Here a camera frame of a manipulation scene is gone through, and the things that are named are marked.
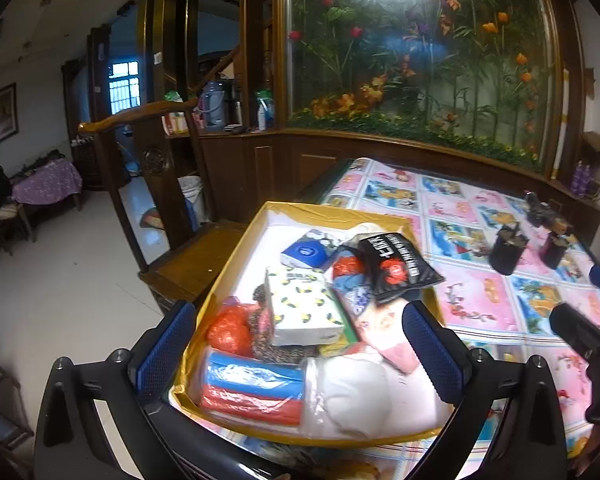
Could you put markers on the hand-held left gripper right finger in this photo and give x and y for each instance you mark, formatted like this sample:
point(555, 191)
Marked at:
point(432, 352)

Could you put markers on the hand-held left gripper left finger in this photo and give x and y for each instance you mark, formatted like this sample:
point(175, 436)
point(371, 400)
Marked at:
point(162, 352)

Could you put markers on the pink tissue pack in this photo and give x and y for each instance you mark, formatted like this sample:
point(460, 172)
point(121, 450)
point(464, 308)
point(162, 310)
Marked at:
point(390, 340)

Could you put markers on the orange plastic bag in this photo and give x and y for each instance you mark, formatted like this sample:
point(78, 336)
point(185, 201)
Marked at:
point(227, 332)

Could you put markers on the white cloth bag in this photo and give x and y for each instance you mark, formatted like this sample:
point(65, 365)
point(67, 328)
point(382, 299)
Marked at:
point(375, 400)

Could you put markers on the black printed packet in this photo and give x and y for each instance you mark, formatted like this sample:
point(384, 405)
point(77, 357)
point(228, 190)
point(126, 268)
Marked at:
point(397, 267)

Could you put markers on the yellow packet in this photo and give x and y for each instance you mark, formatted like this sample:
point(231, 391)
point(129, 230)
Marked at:
point(340, 345)

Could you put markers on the blue knitted cloth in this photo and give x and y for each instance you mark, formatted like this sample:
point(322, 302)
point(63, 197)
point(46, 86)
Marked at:
point(357, 295)

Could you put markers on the red and blue plastic pack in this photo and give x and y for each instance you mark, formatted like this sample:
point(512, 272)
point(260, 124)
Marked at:
point(252, 390)

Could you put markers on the yellow taped cardboard box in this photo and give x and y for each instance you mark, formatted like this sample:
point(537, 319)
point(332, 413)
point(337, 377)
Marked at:
point(235, 270)

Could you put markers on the red and blue knitted item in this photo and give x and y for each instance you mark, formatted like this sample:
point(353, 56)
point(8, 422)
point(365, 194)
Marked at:
point(347, 267)

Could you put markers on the lemon print tissue pack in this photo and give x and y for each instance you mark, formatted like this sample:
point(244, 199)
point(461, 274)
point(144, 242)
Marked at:
point(302, 305)

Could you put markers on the black cylinder with wooden knob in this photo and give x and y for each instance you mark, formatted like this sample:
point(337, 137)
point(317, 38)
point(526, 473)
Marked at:
point(555, 252)

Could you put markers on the printed cartoon tablecloth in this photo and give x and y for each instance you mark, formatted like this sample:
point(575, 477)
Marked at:
point(500, 310)

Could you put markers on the black metal device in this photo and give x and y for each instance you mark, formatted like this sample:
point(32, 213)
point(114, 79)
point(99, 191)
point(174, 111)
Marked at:
point(545, 210)

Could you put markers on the purple bottles pair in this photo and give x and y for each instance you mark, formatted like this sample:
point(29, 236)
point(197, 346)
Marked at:
point(581, 177)

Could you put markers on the white bucket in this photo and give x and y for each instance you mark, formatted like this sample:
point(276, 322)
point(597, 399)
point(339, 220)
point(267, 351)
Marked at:
point(192, 200)

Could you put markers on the blue tissue pack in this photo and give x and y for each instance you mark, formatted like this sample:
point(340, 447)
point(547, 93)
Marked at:
point(305, 252)

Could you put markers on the wooden chair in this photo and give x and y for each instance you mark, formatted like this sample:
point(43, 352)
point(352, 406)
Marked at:
point(160, 170)

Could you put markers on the table with purple cloth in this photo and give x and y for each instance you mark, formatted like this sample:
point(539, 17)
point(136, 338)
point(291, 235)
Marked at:
point(47, 185)

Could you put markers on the blue thermos jug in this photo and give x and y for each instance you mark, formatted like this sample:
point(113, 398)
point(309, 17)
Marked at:
point(214, 105)

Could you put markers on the white spray bottle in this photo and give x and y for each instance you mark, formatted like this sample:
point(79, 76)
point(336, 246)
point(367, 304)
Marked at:
point(262, 112)

